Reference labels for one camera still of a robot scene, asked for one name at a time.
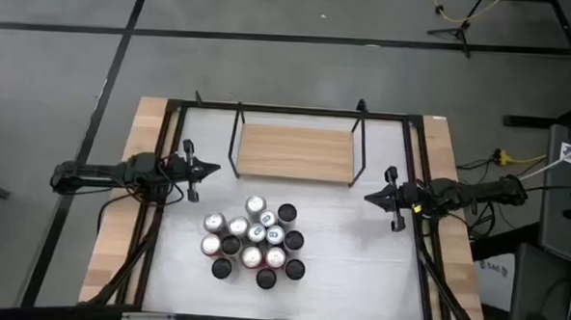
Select Celsius Peach Vibe can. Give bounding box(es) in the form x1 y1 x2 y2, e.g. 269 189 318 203
255 267 279 291
283 228 307 253

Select red strawberry soda can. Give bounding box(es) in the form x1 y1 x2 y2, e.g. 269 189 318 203
199 232 224 259
263 246 288 271
240 245 264 271

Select white cardboard box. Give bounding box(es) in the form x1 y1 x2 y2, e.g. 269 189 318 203
471 253 518 314

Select yellow power plug cable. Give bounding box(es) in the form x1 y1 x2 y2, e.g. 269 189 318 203
495 148 549 169

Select white table sheet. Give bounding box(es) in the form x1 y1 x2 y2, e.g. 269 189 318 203
142 104 436 320

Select dark gray case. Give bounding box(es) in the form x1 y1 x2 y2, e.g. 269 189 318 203
508 240 571 320

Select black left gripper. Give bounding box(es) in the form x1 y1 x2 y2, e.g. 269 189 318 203
165 138 223 205

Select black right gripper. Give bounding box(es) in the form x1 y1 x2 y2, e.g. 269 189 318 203
362 166 424 233

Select black metal table frame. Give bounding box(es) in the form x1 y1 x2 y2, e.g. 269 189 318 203
78 86 495 320

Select small blue silver energy can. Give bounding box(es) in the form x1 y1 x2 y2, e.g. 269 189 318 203
264 224 286 247
258 209 280 229
246 222 268 245

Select black tripod stand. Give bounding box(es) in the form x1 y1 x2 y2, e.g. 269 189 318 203
424 11 475 60

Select yellow hanging cable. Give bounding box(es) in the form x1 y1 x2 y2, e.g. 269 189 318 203
424 0 506 26

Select gray cabinet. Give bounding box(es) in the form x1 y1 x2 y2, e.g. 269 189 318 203
536 123 571 268

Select wooden shelf black wire frame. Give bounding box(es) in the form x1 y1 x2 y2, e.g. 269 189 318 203
226 100 369 189

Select silver soda can red lettering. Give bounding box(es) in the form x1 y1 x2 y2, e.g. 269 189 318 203
203 210 228 235
227 214 251 239
243 194 268 223

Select white cable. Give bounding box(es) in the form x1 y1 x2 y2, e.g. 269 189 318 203
520 134 571 186

